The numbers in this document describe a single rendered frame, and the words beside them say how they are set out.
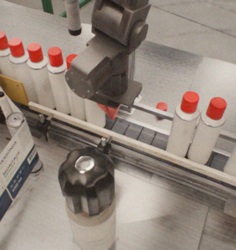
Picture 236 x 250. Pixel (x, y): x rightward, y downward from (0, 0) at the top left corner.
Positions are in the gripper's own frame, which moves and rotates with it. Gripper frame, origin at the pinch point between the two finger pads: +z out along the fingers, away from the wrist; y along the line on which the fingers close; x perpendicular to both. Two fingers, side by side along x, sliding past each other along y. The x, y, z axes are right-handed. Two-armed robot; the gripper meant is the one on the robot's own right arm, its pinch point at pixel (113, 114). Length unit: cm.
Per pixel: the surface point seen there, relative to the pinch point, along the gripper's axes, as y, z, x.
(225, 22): 6, 103, 210
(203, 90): 14.9, 18.6, 35.8
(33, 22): -56, 19, 44
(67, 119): -14.1, 10.3, 1.2
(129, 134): 1.9, 13.5, 5.9
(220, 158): 25.3, 13.4, 8.7
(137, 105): 2.0, 5.3, 9.5
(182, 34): -22, 103, 179
